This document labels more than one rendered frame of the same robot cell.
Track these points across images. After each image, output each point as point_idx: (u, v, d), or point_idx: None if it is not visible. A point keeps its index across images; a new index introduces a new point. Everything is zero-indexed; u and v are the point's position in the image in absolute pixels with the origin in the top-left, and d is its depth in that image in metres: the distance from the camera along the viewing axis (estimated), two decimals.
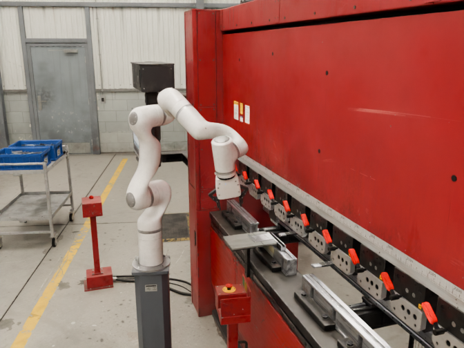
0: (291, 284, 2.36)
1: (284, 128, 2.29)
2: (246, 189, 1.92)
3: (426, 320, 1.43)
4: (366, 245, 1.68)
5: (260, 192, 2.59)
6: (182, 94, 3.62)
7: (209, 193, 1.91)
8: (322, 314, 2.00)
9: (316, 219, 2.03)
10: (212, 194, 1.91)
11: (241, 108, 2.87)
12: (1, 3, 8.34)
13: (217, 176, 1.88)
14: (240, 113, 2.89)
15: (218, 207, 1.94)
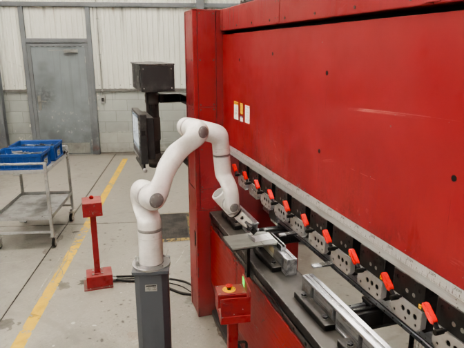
0: (291, 284, 2.36)
1: (284, 128, 2.29)
2: None
3: (426, 320, 1.43)
4: (366, 245, 1.68)
5: (260, 192, 2.59)
6: (182, 94, 3.62)
7: (250, 226, 2.49)
8: (322, 314, 2.00)
9: (316, 219, 2.03)
10: (250, 224, 2.50)
11: (241, 108, 2.87)
12: (1, 3, 8.34)
13: (237, 215, 2.48)
14: (240, 113, 2.89)
15: (255, 230, 2.55)
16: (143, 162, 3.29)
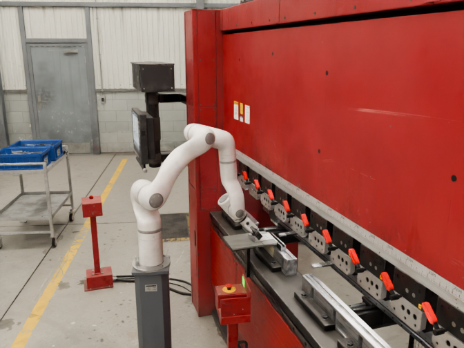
0: (291, 284, 2.36)
1: (284, 128, 2.29)
2: None
3: (426, 320, 1.43)
4: (366, 245, 1.68)
5: (260, 192, 2.59)
6: (182, 94, 3.62)
7: (256, 231, 2.51)
8: (322, 314, 2.00)
9: (316, 219, 2.03)
10: (255, 230, 2.52)
11: (241, 108, 2.87)
12: (1, 3, 8.34)
13: (243, 221, 2.50)
14: (240, 113, 2.89)
15: (260, 235, 2.57)
16: (143, 162, 3.29)
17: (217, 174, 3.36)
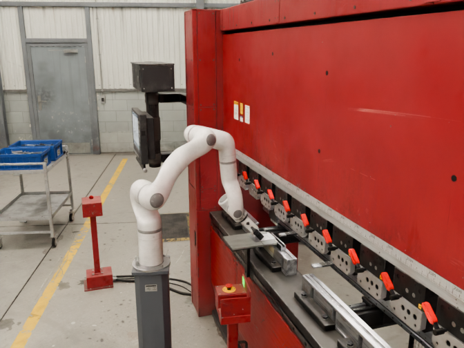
0: (291, 284, 2.36)
1: (284, 128, 2.29)
2: None
3: (426, 320, 1.43)
4: (366, 245, 1.68)
5: (260, 192, 2.59)
6: (182, 94, 3.62)
7: (256, 231, 2.52)
8: (322, 314, 2.00)
9: (316, 219, 2.03)
10: (256, 230, 2.53)
11: (241, 108, 2.87)
12: (1, 3, 8.34)
13: (244, 221, 2.51)
14: (240, 113, 2.89)
15: (262, 236, 2.58)
16: (143, 162, 3.29)
17: (217, 174, 3.36)
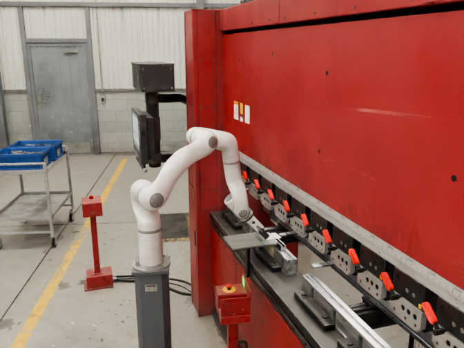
0: (291, 284, 2.36)
1: (284, 128, 2.29)
2: None
3: (426, 320, 1.43)
4: (366, 245, 1.68)
5: (260, 192, 2.59)
6: (182, 94, 3.62)
7: (262, 230, 2.53)
8: (322, 314, 2.00)
9: (316, 219, 2.03)
10: (262, 229, 2.54)
11: (241, 108, 2.87)
12: (1, 3, 8.34)
13: (249, 220, 2.52)
14: (240, 113, 2.89)
15: (267, 235, 2.59)
16: (143, 162, 3.29)
17: (217, 174, 3.36)
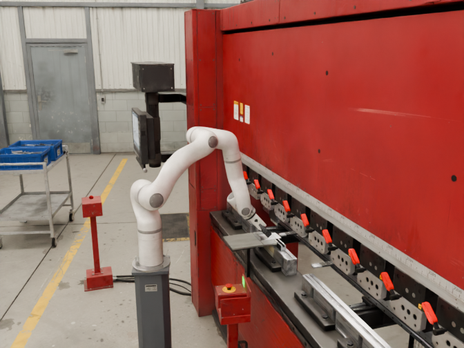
0: (291, 284, 2.36)
1: (284, 128, 2.29)
2: None
3: (426, 320, 1.43)
4: (366, 245, 1.68)
5: (260, 192, 2.59)
6: (182, 94, 3.62)
7: (264, 228, 2.53)
8: (322, 314, 2.00)
9: (316, 219, 2.03)
10: (264, 227, 2.54)
11: (241, 108, 2.87)
12: (1, 3, 8.34)
13: (252, 218, 2.53)
14: (240, 113, 2.89)
15: (269, 233, 2.59)
16: (143, 162, 3.29)
17: (217, 174, 3.36)
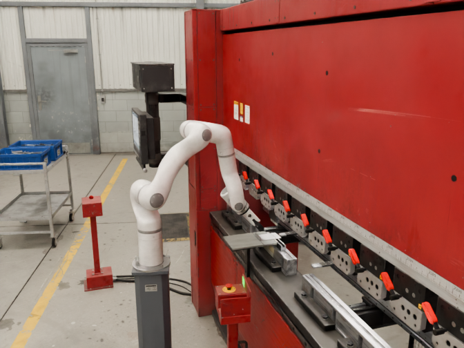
0: (291, 284, 2.36)
1: (284, 128, 2.29)
2: None
3: (426, 320, 1.43)
4: (366, 245, 1.68)
5: (260, 192, 2.59)
6: (182, 94, 3.62)
7: (258, 224, 2.53)
8: (322, 314, 2.00)
9: (316, 219, 2.03)
10: (257, 222, 2.54)
11: (241, 108, 2.87)
12: (1, 3, 8.34)
13: (245, 213, 2.50)
14: (240, 113, 2.89)
15: (262, 228, 2.59)
16: (143, 162, 3.29)
17: (217, 174, 3.36)
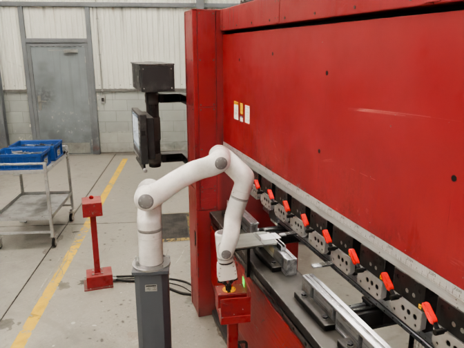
0: (291, 284, 2.36)
1: (284, 128, 2.29)
2: (219, 280, 2.36)
3: (426, 320, 1.43)
4: (366, 245, 1.68)
5: (260, 192, 2.59)
6: (182, 94, 3.62)
7: (237, 277, 2.37)
8: (322, 314, 2.00)
9: (316, 219, 2.03)
10: None
11: (241, 108, 2.87)
12: (1, 3, 8.34)
13: (233, 262, 2.34)
14: (240, 113, 2.89)
15: (230, 288, 2.39)
16: (143, 162, 3.29)
17: (217, 174, 3.36)
